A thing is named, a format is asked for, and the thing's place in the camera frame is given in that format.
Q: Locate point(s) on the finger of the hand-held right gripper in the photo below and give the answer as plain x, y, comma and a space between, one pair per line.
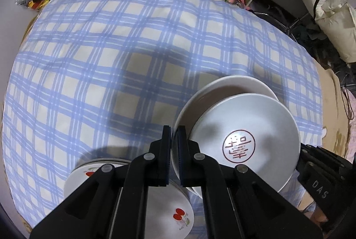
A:
317, 157

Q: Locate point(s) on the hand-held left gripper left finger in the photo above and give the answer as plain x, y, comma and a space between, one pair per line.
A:
166, 155

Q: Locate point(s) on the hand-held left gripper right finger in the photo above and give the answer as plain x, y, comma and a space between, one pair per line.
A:
182, 155

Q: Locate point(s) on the white cherry print plate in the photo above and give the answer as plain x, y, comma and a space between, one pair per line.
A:
111, 160
167, 208

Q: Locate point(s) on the medium red patterned bowl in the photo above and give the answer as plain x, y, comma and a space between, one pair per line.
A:
250, 122

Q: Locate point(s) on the large white bowl red label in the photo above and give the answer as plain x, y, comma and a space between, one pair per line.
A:
230, 83

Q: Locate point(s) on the beige flower blanket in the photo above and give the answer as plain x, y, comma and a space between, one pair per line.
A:
333, 105

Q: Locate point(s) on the blue plaid bedsheet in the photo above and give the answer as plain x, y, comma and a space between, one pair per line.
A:
111, 75

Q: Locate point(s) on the pile of plastic bags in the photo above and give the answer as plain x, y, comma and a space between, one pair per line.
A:
33, 1

